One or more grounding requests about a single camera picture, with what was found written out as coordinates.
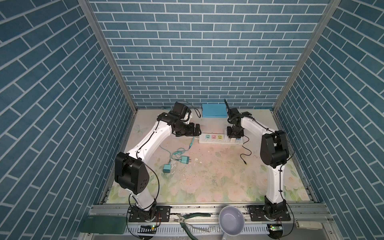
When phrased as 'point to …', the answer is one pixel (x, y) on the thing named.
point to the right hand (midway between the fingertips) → (232, 137)
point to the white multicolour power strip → (221, 138)
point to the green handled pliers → (181, 219)
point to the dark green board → (101, 224)
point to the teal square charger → (166, 168)
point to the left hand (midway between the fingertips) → (198, 133)
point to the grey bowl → (231, 221)
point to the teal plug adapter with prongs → (185, 159)
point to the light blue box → (214, 110)
